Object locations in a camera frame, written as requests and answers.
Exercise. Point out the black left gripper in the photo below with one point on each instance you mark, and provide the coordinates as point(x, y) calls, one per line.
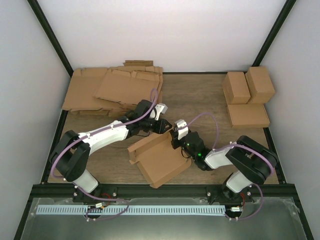
point(162, 123)

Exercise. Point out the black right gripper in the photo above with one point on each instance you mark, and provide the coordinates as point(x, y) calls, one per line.
point(174, 135)

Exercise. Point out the brown cardboard box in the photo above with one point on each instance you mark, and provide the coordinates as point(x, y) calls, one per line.
point(157, 160)

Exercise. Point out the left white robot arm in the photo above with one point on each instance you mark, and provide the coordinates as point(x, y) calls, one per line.
point(71, 154)

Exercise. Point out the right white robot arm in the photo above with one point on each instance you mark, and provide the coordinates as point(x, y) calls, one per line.
point(254, 162)

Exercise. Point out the folded cardboard box front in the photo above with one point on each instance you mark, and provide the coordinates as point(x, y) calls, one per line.
point(248, 116)

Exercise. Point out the folded cardboard box back left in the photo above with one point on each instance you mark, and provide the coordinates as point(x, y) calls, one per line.
point(235, 88)

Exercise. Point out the folded cardboard box back right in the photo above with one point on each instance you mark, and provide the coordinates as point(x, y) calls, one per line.
point(260, 86)

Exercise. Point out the stack of flat cardboard sheets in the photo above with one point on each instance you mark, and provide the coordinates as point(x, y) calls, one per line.
point(111, 91)

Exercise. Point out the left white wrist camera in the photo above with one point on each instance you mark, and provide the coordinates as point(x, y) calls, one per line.
point(158, 110)

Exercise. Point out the light blue slotted cable duct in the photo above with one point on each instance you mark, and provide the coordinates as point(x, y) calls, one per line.
point(134, 210)

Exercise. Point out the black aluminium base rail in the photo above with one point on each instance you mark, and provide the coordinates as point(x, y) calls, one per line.
point(131, 191)

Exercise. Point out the right black frame post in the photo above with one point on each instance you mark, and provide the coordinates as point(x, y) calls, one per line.
point(276, 27)

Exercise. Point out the black frame post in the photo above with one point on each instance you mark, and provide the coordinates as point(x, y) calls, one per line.
point(276, 27)
point(42, 19)

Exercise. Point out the left black frame post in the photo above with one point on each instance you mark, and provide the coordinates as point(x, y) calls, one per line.
point(42, 19)

